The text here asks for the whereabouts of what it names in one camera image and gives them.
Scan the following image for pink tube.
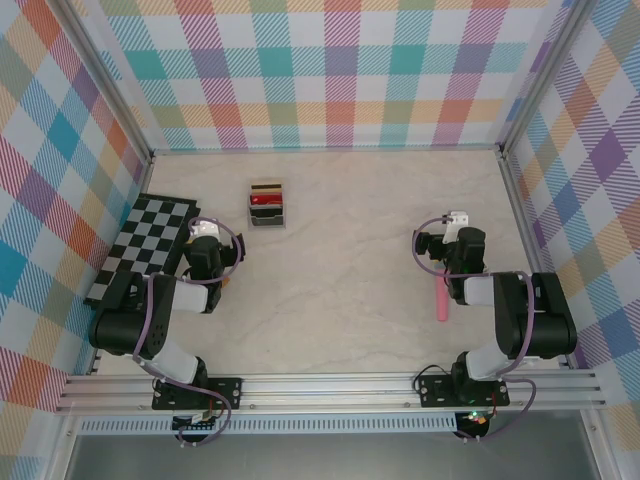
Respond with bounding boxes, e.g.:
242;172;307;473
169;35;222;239
435;276;450;323

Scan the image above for black and silver chessboard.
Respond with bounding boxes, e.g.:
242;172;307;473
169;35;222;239
82;193;202;314

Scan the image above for grey metal shelf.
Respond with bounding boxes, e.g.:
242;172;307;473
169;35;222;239
64;432;601;480

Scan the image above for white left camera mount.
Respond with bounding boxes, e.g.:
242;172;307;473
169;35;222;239
188;219;220;241

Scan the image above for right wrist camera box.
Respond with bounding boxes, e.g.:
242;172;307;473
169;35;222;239
417;232;442;262

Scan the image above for aluminium side rail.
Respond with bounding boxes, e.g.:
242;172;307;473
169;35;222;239
87;154;156;376
499;148;572;370

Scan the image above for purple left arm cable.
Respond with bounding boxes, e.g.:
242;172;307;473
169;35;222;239
132;216;247;447

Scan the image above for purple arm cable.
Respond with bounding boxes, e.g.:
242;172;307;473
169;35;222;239
132;216;247;447
412;214;539;444

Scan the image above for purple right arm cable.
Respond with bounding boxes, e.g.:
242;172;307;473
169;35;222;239
412;214;539;444

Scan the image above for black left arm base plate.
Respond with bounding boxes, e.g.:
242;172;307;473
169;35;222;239
151;377;245;412

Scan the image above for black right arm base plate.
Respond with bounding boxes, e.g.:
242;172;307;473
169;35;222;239
416;374;511;409

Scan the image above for aluminium back rail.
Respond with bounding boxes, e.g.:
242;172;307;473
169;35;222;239
149;143;504;155

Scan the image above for aluminium mounting rail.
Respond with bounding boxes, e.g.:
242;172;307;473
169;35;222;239
54;368;607;414

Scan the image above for aluminium frame post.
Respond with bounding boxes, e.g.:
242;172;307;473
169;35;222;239
499;0;589;157
49;0;154;162

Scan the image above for slotted grey cable duct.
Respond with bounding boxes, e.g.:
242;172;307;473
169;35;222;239
78;417;459;435

